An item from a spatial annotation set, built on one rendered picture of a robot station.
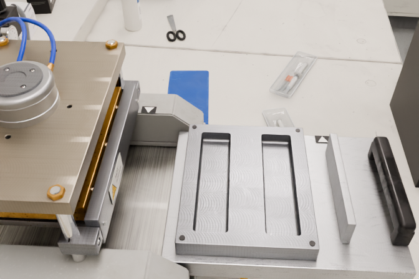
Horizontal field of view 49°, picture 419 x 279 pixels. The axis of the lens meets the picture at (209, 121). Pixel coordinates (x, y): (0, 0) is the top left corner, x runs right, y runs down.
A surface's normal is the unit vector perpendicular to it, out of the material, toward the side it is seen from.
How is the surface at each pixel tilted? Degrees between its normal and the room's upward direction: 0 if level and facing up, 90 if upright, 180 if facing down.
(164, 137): 90
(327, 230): 0
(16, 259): 0
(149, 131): 90
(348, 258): 0
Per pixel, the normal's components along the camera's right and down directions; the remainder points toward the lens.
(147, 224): 0.00, -0.73
